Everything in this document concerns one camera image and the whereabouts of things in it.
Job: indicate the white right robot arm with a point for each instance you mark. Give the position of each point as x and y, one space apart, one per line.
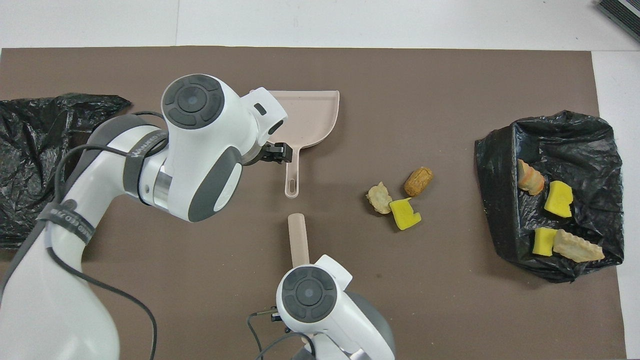
310 295

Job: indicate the green and yellow sponge piece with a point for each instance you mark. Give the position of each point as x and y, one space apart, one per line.
544 242

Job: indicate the brown oval sponge chunk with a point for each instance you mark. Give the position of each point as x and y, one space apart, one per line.
419 181

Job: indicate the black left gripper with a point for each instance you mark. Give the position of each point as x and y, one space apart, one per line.
260 155

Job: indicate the beige hand brush black bristles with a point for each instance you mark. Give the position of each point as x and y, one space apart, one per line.
298 235

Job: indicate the dark grey ribbed panel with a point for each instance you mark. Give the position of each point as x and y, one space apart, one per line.
622 12

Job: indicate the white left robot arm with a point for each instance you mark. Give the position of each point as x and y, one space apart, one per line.
200 150

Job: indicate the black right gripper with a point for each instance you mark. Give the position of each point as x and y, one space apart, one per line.
275 315

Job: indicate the plain yellow sponge piece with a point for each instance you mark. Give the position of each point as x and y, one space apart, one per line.
559 200

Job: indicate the notched yellow sponge piece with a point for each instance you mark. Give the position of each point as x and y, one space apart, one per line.
405 215

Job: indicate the black plastic trash bag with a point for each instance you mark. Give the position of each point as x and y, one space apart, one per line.
500 200
30 150

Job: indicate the beige sponge chunk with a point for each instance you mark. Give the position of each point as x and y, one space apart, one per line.
531 179
575 246
380 198

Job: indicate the large brown table mat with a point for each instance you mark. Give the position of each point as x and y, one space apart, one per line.
400 75

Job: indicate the beige plastic dustpan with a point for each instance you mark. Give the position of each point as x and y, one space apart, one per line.
312 120

